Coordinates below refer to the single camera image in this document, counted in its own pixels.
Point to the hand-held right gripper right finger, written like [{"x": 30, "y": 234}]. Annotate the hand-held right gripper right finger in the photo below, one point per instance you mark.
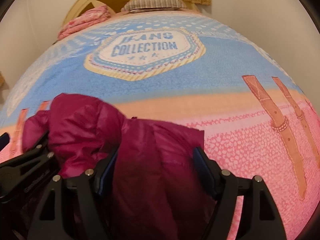
[{"x": 203, "y": 165}]

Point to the pink folded blanket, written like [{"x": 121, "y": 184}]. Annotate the pink folded blanket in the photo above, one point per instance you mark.
[{"x": 85, "y": 20}]

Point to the blue pink printed blanket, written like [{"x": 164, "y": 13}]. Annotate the blue pink printed blanket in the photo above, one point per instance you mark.
[{"x": 175, "y": 87}]

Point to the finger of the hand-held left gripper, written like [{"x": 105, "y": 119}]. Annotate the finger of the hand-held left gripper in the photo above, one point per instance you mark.
[
  {"x": 3, "y": 140},
  {"x": 32, "y": 157}
]

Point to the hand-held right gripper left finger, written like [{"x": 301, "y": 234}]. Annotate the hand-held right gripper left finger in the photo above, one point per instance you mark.
[{"x": 107, "y": 171}]

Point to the striped pillow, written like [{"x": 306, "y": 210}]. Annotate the striped pillow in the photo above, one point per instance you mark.
[{"x": 155, "y": 4}]

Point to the magenta puffer jacket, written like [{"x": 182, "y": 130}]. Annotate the magenta puffer jacket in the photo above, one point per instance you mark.
[{"x": 160, "y": 167}]

